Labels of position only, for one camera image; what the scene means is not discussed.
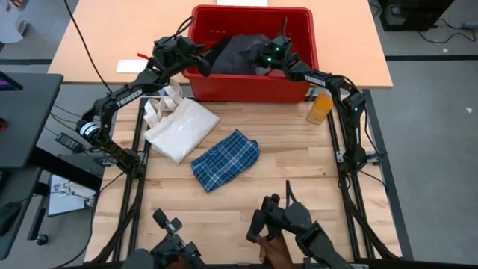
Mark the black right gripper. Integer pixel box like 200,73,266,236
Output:
252,35,296,70

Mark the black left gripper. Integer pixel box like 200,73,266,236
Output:
152,35,212,78

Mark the dark grey garment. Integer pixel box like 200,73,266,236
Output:
211,34,273,75

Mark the blue plaid cloth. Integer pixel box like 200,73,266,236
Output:
190,129,261,194

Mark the red plastic laundry bin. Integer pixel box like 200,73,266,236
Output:
181,4,320,105

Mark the white paper sheet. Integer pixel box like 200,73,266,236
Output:
216,0,269,7

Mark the white rectangular card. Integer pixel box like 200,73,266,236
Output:
116,58,150,75

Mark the cream canvas tote bag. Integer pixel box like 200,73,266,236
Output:
143,78,220,165

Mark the light orange desk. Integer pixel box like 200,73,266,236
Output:
47,0,394,90

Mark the orange spray bottle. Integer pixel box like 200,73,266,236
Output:
306,87,335,126

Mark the black computer case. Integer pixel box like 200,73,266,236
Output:
379,0,456,33

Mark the black power adapter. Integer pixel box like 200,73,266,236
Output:
55,132,84,153

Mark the black side desk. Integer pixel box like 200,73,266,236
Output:
0,72,64,169

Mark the white box with drawing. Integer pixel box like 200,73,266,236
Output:
47,173,97,217

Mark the white plastic stand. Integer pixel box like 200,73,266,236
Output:
0,0,29,44

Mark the dark tablet screen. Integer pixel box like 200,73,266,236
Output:
0,70,23,92

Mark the black curved side table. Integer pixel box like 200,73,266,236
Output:
0,166,44,261

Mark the black computer mouse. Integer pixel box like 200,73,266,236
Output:
0,201,22,236

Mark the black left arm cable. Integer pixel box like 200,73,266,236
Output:
170,15,195,42

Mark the long black hanging cable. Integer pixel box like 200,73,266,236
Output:
63,0,114,94

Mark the black aluminium table frame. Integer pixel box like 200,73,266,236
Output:
85,87,415,269

